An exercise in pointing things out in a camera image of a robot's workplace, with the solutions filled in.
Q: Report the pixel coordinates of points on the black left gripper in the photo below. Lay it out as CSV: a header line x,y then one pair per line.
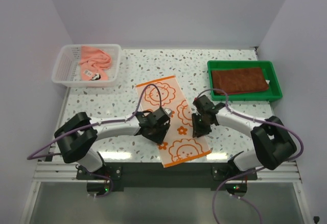
x,y
159,138

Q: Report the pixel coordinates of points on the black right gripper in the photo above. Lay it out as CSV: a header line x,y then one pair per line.
x,y
197,131

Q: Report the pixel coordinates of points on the orange patterned cream towel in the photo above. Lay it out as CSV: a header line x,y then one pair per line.
x,y
179,146

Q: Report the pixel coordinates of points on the brown towel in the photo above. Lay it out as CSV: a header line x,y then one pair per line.
x,y
240,81

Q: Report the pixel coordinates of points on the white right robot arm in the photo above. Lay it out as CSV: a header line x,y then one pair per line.
x,y
272,143

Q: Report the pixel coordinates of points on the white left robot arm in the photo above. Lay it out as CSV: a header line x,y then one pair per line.
x,y
76,137

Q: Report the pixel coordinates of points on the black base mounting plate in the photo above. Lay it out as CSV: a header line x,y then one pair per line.
x,y
119,176

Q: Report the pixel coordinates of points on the green plastic tray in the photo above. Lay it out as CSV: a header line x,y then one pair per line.
x,y
273,93

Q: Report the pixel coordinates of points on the peach pink towel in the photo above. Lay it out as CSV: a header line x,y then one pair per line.
x,y
93,64

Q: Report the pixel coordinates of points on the white plastic laundry basket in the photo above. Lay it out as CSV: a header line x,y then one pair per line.
x,y
67,70

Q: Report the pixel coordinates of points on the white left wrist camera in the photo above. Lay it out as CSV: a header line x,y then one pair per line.
x,y
168,111

